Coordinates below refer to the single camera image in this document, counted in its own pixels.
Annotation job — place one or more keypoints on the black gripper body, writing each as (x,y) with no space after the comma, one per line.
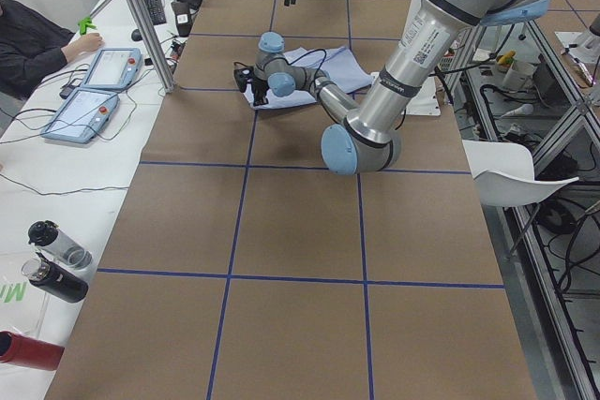
(259,82)

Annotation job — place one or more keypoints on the black device with label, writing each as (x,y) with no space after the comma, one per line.
(183,18)

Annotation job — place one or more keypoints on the black computer mouse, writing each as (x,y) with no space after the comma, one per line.
(136,35)

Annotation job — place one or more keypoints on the black keyboard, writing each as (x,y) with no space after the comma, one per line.
(156,12)

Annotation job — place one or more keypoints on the upper teach pendant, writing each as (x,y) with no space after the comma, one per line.
(113,69)

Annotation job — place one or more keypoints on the teach pendant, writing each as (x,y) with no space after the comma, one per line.
(82,116)
(113,69)

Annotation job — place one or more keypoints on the lower teach pendant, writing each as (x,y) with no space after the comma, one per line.
(82,116)

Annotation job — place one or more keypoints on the green object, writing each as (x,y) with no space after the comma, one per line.
(85,25)

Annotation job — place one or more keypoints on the black smartphone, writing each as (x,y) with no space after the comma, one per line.
(67,90)

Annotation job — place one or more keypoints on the seated person in black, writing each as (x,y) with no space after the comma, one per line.
(33,47)

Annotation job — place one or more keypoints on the clear water bottle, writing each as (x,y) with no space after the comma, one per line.
(47,236)

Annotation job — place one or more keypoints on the white plastic chair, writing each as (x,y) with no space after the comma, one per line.
(504,174)

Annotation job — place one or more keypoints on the black bottle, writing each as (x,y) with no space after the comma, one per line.
(51,278)

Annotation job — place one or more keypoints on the red bottle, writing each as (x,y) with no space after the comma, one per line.
(24,351)

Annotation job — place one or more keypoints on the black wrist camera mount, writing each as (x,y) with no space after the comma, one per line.
(243,78)

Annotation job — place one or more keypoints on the grey aluminium frame post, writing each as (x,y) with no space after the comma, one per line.
(150,39)

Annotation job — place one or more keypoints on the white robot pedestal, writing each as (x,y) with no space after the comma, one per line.
(425,103)

